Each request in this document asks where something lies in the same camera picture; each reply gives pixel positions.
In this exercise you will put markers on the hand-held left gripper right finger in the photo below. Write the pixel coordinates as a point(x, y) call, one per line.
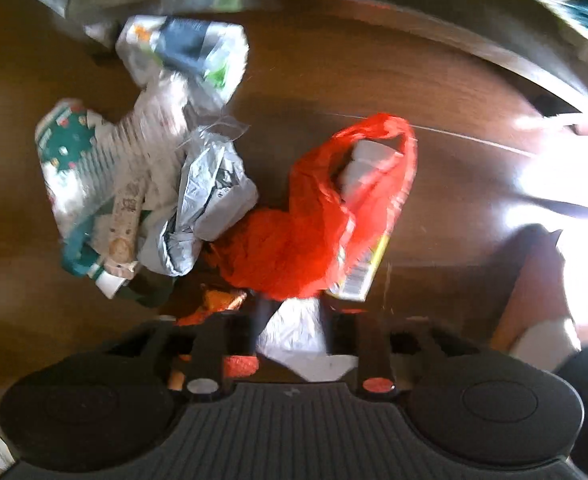
point(327, 327)

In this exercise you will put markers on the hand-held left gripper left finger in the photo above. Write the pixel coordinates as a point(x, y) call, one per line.
point(253, 331)

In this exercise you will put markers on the red plastic bag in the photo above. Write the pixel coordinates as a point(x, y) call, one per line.
point(294, 240)

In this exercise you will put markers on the grey plastic bag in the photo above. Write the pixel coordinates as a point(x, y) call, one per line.
point(209, 185)

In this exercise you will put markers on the green white printed snack packet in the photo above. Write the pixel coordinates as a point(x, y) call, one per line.
point(69, 160)

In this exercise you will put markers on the orange snack wrapper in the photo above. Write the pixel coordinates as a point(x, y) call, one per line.
point(219, 302)

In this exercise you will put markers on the dark green wrapper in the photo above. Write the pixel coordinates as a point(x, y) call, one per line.
point(149, 290)

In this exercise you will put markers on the beige printed wrapper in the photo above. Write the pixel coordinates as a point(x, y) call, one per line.
point(124, 225)

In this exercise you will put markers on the clear plastic wrap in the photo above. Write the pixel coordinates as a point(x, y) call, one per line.
point(221, 127)

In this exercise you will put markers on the person's leg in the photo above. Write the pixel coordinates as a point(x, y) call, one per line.
point(534, 280)

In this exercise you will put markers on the white sock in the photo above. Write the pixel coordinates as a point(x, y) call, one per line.
point(546, 342)

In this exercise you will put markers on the white patterned wrapper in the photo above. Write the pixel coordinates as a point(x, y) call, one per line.
point(154, 120)

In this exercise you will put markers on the white blue plastic packaging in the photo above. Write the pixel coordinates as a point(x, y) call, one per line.
point(184, 47)

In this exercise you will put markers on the grey furniture base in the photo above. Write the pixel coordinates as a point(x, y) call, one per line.
point(424, 25)

